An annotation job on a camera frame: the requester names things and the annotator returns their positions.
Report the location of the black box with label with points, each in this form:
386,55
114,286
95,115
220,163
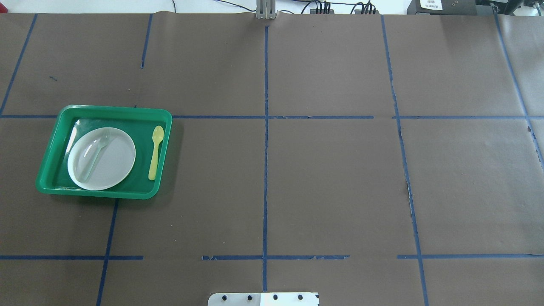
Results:
442,7

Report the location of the white round plate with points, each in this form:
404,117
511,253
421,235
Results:
114,164

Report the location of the white metal base plate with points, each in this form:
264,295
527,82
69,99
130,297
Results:
264,299

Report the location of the grey aluminium post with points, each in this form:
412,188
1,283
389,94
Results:
266,10

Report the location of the yellow plastic spoon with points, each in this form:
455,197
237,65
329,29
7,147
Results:
157,138

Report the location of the green plastic tray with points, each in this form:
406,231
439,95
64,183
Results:
75,121

